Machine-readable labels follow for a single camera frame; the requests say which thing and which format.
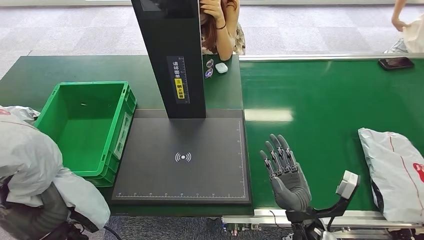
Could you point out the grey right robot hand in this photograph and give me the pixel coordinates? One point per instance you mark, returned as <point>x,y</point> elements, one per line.
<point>291,188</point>

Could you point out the grey plastic courier package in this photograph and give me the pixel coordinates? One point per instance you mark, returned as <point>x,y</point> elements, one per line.
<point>394,175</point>

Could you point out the conveyor connector panel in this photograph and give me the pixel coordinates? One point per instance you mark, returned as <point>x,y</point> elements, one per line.
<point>238,228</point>

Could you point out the green conveyor belt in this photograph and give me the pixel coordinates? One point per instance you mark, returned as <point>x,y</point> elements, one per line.
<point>314,99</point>

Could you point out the black inbound scanner machine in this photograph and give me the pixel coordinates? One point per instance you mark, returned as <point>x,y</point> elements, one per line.
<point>182,172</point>

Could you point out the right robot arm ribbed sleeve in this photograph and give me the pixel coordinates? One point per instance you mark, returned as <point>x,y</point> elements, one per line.
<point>308,232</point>

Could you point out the white earbuds case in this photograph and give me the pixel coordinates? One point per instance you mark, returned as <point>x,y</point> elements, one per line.
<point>221,68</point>

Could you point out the folded eyeglasses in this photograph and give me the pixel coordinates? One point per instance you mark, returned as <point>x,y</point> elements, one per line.
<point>209,68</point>

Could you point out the black smartphone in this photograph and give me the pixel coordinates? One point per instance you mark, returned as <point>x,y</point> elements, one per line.
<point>396,63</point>

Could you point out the person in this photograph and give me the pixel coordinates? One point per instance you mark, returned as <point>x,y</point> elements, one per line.
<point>396,22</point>
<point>228,36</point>

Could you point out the green plastic crate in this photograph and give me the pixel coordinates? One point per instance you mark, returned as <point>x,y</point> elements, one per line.
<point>82,132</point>

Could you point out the left robot arm dark sleeve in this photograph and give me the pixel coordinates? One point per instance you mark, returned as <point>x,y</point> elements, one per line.
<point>36,217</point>

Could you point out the large crumpled grey courier bag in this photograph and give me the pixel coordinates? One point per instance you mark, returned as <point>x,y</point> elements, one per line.
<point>30,155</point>

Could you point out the small crumpled grey courier bag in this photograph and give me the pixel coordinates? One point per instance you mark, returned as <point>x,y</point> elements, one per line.
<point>23,113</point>

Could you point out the black camera bracket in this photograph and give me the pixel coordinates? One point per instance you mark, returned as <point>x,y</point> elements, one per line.
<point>331,209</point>

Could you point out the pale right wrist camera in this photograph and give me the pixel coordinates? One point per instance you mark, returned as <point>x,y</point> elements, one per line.
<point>348,184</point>

